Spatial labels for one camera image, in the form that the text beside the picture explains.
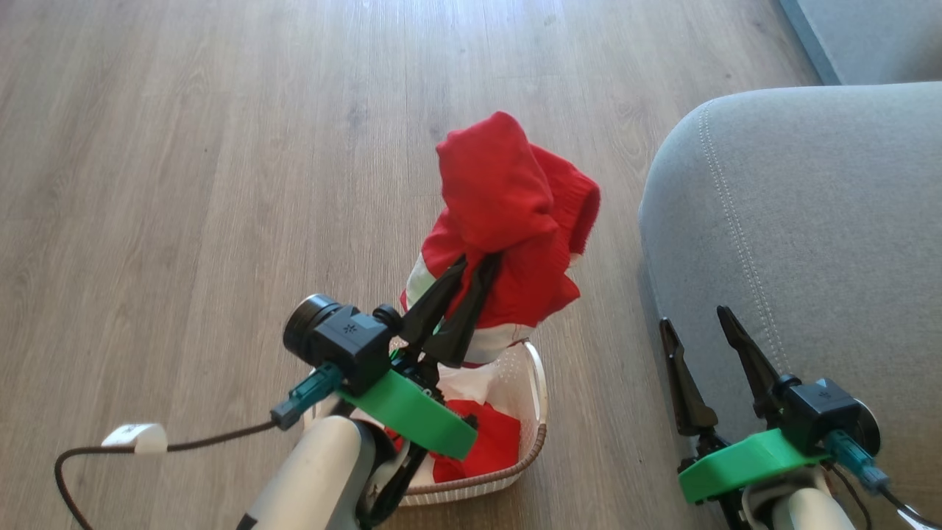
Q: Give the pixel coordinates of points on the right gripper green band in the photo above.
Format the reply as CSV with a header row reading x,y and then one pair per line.
x,y
743,464

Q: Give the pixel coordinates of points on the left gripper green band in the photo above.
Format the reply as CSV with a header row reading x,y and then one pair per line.
x,y
412,416

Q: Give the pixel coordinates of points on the red and white garment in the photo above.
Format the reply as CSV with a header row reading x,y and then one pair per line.
x,y
489,442
500,199

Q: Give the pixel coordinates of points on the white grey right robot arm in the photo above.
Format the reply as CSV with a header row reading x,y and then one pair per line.
x,y
809,511

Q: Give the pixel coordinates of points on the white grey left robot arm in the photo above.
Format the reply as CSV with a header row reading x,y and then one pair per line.
x,y
316,478

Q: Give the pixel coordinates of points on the white laundry basket brown rim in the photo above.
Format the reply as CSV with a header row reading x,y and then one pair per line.
x,y
533,412

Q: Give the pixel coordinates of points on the grey sofa section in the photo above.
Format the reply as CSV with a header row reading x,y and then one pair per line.
x,y
868,37

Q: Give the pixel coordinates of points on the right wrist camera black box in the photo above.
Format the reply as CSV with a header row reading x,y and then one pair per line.
x,y
820,412

